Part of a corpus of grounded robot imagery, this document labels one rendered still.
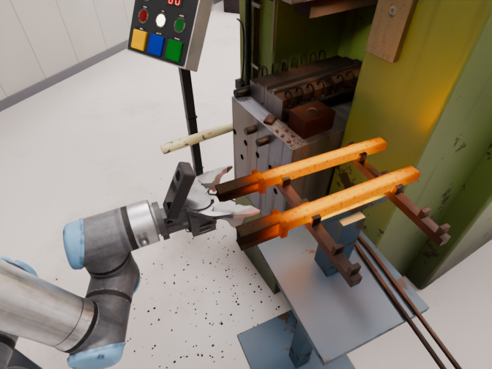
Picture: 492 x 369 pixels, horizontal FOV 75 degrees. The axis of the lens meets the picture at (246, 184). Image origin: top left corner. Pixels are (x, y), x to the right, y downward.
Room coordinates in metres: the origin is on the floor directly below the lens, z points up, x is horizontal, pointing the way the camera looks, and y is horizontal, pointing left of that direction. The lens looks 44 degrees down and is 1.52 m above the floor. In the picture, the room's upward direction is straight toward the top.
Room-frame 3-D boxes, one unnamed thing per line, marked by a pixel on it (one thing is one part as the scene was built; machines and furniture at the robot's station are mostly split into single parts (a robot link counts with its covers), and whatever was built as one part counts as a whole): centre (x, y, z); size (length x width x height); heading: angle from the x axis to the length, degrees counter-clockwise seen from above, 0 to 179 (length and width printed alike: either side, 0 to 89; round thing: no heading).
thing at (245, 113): (1.08, -0.28, 0.69); 0.56 x 0.38 x 0.45; 121
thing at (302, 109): (0.89, -0.21, 0.95); 0.12 x 0.09 x 0.07; 121
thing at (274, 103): (1.12, -0.25, 0.96); 0.42 x 0.20 x 0.09; 121
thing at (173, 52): (1.29, 0.28, 1.01); 0.07 x 0.05 x 0.07; 56
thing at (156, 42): (1.34, 0.36, 1.01); 0.07 x 0.05 x 0.07; 56
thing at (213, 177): (0.54, 0.07, 1.01); 0.09 x 0.03 x 0.06; 150
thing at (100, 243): (0.38, 0.28, 1.01); 0.12 x 0.09 x 0.10; 114
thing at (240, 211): (0.43, 0.02, 1.01); 0.09 x 0.03 x 0.06; 78
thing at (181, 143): (1.26, 0.19, 0.62); 0.44 x 0.05 x 0.05; 121
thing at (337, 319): (0.47, -0.22, 0.76); 0.40 x 0.30 x 0.02; 24
